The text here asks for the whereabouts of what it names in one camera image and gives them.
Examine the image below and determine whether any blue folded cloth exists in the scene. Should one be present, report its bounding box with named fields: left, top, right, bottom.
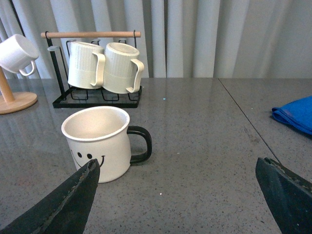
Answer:
left=272, top=96, right=312, bottom=135

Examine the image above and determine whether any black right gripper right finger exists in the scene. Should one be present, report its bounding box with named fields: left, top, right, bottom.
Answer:
left=255, top=157, right=312, bottom=234

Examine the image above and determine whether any cream ribbed mug left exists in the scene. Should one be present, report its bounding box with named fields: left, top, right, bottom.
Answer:
left=68, top=41, right=106, bottom=89

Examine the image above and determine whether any small white hanging cup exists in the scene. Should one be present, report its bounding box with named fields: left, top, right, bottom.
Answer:
left=0, top=34, right=39, bottom=76

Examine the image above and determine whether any wooden mug tree stand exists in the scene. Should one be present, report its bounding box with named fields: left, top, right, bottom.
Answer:
left=0, top=68, right=38, bottom=115

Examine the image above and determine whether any cream ribbed mug right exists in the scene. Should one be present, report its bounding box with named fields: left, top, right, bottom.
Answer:
left=103, top=42, right=144, bottom=94

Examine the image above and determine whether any cream ribbed mug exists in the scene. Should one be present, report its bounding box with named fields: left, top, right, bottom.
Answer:
left=103, top=42, right=144, bottom=94
left=68, top=41, right=106, bottom=89

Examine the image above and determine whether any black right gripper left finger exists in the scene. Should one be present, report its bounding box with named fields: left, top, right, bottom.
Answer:
left=0, top=159, right=100, bottom=234

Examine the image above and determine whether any black wire mug rack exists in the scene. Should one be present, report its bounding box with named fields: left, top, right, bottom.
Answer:
left=40, top=30, right=142, bottom=108

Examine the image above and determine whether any white smiley face mug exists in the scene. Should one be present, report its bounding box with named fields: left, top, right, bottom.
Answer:
left=61, top=106, right=152, bottom=183

